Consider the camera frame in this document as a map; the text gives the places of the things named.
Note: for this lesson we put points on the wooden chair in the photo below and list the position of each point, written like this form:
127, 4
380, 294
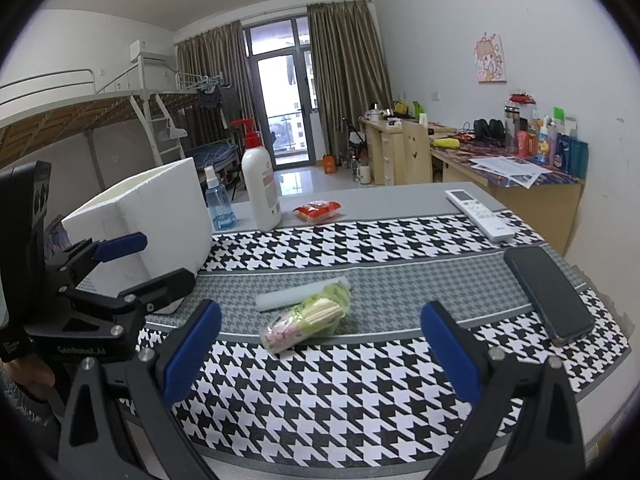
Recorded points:
417, 150

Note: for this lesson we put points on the white foam box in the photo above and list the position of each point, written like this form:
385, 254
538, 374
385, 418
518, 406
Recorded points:
150, 200

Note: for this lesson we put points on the red snack packet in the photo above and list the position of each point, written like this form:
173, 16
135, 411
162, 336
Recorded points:
317, 211

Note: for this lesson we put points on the white foam roll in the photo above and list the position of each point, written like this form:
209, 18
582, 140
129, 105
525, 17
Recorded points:
280, 299

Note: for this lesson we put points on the bunk bed with blue mattress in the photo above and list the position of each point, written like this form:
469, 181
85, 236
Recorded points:
215, 152

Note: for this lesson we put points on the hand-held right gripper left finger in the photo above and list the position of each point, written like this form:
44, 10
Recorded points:
192, 350

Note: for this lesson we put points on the red item on wall shelf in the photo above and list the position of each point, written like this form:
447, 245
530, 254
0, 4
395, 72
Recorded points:
521, 98

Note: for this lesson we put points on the row of toiletry bottles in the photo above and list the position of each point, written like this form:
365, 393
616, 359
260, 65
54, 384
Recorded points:
550, 145

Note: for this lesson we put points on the black metal frame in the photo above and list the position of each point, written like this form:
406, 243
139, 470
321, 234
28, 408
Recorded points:
354, 140

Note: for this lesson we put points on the person's left forearm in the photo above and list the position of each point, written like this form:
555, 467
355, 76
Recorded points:
20, 415

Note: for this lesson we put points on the plain wooden desk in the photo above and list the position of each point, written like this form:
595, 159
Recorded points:
385, 155

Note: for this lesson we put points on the hanging dark clothes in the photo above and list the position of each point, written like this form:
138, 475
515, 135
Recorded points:
209, 97

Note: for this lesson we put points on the brown curtain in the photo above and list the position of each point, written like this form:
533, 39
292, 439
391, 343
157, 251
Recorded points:
350, 75
210, 60

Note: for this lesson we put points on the white air conditioner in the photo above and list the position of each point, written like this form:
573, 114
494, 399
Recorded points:
150, 50

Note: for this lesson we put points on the black smartphone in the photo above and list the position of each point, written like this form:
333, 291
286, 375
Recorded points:
550, 295

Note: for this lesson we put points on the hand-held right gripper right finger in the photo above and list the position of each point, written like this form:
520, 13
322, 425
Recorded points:
450, 355

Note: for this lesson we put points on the blue spray bottle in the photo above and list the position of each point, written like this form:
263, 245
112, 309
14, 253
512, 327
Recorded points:
220, 210

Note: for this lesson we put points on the wall poster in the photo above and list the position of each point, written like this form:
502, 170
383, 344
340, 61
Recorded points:
490, 57

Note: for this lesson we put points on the printed paper sheets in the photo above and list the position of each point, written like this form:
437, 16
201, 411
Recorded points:
510, 170

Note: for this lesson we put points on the white pump lotion bottle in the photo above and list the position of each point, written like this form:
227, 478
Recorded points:
260, 180

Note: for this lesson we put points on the green and pink packet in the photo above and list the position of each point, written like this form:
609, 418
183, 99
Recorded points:
305, 320

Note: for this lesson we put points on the person's left hand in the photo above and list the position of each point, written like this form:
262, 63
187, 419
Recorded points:
30, 375

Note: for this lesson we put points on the houndstooth tablecloth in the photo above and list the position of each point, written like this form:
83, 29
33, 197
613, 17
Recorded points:
350, 400

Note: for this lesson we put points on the white metal bunk bed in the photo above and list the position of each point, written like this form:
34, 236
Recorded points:
60, 115

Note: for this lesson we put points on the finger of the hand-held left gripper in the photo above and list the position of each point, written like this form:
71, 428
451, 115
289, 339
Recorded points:
165, 285
122, 245

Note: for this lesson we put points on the orange bag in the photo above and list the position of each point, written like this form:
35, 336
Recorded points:
329, 164

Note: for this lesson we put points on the glass balcony door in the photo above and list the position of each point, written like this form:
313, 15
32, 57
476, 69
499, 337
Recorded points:
280, 95

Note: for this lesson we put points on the yellow pouch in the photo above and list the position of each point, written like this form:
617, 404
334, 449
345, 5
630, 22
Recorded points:
445, 143

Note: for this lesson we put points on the white jug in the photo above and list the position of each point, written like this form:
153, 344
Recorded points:
363, 175

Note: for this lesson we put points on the wooden desk with printed cover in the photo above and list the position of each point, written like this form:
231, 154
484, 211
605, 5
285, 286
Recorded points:
530, 210

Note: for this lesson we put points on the white remote control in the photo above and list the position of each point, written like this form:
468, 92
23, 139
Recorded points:
480, 215

